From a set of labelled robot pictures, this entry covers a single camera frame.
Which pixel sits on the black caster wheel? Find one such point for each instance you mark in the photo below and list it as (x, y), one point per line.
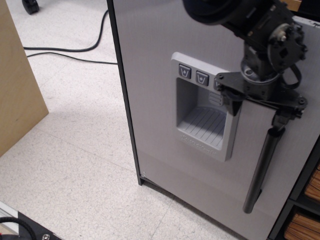
(30, 6)

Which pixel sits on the dark shelf unit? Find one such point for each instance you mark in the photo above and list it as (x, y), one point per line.
(297, 199)

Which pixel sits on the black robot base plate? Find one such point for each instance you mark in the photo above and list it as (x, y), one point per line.
(40, 231)

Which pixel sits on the orange folders on shelf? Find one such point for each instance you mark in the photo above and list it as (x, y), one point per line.
(305, 221)

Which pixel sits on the light wooden board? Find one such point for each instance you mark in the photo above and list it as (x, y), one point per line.
(22, 105)

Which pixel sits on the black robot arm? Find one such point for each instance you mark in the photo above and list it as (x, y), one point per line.
(273, 44)

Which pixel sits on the dark grey fridge cabinet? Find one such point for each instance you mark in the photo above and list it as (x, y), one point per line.
(125, 100)

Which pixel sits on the grey ice dispenser panel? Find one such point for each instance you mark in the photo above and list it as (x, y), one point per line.
(201, 118)

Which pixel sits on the wooden board top right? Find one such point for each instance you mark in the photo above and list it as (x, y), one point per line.
(293, 5)

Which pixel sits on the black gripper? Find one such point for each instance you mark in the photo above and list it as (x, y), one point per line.
(235, 89)

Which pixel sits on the black fridge door handle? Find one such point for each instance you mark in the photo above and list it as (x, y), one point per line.
(272, 138)

